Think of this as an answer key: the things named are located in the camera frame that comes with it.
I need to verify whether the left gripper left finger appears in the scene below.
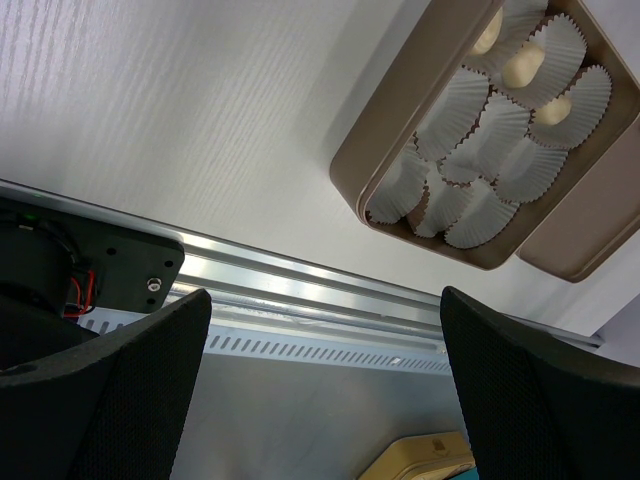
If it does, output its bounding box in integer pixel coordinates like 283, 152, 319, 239
1, 289, 211, 479

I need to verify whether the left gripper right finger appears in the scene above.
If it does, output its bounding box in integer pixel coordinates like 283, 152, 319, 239
440, 287, 639, 479

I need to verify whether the white oval chocolate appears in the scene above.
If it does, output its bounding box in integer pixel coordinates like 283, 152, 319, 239
468, 7, 504, 56

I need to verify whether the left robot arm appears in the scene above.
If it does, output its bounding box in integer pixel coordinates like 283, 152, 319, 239
1, 229, 639, 479

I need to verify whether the teal object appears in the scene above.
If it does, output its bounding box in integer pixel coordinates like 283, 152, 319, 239
446, 466, 479, 480

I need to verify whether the yellow tin box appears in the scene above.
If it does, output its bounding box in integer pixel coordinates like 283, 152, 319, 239
358, 432, 476, 480

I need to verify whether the gold tin lid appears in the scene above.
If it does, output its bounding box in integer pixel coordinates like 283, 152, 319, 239
518, 122, 639, 283

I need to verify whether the gold tin box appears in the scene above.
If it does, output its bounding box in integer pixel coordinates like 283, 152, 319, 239
330, 1, 639, 270

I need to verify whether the white slotted cable duct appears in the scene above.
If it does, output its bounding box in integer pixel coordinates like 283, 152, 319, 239
79, 307, 454, 376

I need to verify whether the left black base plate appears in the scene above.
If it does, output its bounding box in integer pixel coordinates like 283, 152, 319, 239
1, 198, 185, 318

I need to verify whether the aluminium rail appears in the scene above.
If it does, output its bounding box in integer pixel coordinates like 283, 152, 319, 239
0, 179, 604, 351

